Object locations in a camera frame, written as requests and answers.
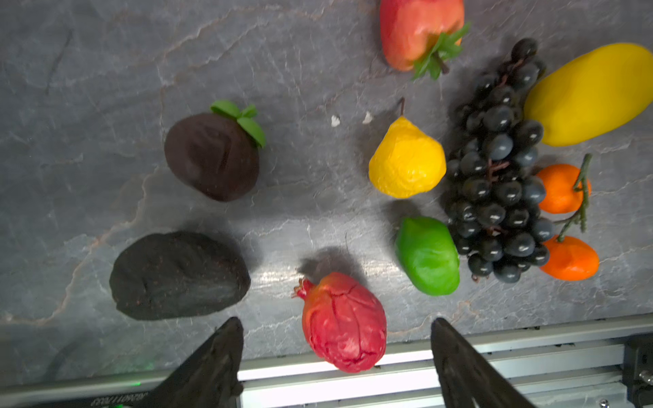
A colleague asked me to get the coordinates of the orange fake tangerine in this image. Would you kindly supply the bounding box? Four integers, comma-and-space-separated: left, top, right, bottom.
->
537, 164, 583, 214
540, 236, 600, 282

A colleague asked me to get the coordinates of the red fake apple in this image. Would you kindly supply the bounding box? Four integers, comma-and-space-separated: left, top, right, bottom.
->
379, 0, 470, 80

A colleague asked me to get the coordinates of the orange fake tangerine upper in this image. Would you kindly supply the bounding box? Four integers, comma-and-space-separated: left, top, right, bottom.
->
537, 164, 583, 214

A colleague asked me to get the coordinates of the green fake lime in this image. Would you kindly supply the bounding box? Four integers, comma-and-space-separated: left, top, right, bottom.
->
396, 216, 460, 297

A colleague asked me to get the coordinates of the yellow fake lemon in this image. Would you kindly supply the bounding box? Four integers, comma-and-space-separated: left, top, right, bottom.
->
524, 42, 652, 147

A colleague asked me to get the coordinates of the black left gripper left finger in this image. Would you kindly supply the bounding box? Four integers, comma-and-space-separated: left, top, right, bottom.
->
145, 317, 244, 408

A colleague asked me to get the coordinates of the aluminium mounting rail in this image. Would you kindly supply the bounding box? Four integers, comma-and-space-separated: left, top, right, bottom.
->
1, 314, 652, 407

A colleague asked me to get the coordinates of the yellow fake pear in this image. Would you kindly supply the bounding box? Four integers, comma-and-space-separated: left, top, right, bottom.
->
368, 98, 447, 199

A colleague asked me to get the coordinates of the orange fake tangerine lower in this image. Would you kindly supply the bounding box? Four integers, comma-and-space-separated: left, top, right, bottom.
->
540, 236, 600, 282

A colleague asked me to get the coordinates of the dark fake avocado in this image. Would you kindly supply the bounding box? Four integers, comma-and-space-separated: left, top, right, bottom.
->
109, 231, 251, 321

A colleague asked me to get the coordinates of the dark purple fake mangosteen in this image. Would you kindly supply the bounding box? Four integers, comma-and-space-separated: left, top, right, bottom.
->
164, 100, 267, 202

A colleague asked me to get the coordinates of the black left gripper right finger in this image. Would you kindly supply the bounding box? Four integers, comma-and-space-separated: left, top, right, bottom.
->
430, 318, 534, 408

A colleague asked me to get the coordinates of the black fake grape bunch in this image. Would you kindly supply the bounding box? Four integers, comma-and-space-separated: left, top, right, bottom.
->
444, 37, 553, 284

